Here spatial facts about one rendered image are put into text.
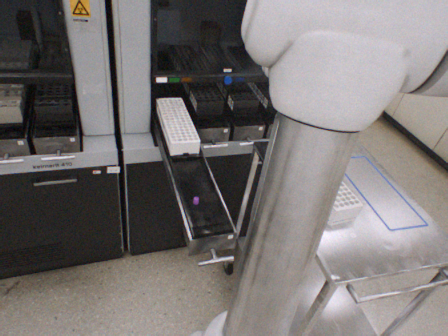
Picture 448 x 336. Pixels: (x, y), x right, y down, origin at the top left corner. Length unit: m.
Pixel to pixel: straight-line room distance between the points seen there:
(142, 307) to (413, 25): 1.59
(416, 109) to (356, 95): 3.07
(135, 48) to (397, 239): 1.00
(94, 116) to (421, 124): 2.72
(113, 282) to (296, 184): 1.50
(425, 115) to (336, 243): 2.45
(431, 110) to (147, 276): 2.56
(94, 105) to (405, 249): 1.10
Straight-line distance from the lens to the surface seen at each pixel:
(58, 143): 1.31
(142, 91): 1.31
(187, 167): 1.16
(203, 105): 1.37
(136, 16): 1.21
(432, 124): 3.33
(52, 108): 1.33
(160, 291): 1.79
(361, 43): 0.36
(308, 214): 0.43
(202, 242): 0.96
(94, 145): 1.37
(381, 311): 2.05
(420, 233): 1.21
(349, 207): 1.06
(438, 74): 0.40
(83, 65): 1.26
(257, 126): 1.42
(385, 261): 1.07
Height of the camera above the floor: 1.54
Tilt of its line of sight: 39 degrees down
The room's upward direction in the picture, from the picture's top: 11 degrees clockwise
